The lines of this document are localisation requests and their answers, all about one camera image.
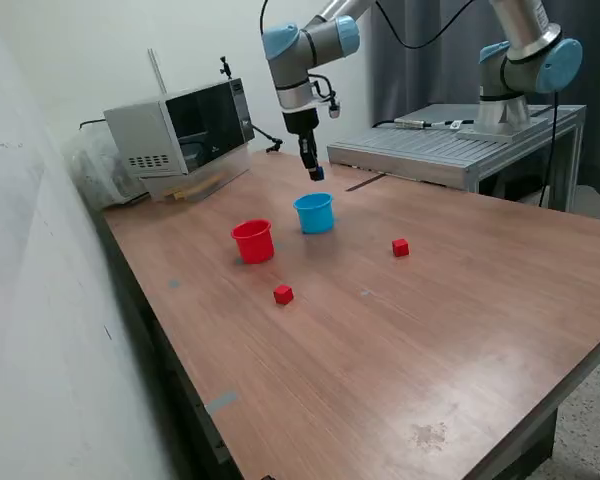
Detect silver microwave oven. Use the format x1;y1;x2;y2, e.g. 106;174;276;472
103;77;256;179

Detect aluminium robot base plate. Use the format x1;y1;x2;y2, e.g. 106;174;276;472
455;115;551;142

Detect red plastic cup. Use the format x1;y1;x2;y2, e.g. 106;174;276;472
230;218;276;265

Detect silver connector cable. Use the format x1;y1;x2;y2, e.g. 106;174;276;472
393;117;477;131

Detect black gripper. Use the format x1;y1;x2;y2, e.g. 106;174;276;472
282;108;322;183

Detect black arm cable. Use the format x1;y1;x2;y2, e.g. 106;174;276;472
258;0;474;61

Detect gray plastic bag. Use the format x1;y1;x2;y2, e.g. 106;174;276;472
62;122;149;211

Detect thin white rod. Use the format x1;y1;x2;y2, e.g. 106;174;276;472
147;47;168;96

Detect dark gray curtain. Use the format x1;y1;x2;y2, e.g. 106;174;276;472
367;0;600;206

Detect blue plastic cup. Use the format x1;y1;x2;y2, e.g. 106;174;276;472
293;192;336;235

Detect wooden sticks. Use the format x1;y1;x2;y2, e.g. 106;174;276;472
162;172;226;202

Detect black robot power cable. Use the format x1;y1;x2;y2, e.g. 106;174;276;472
538;89;562;209

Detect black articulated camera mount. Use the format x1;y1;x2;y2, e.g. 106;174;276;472
218;55;284;154

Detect aluminium profile robot stand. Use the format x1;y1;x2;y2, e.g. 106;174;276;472
327;103;587;214

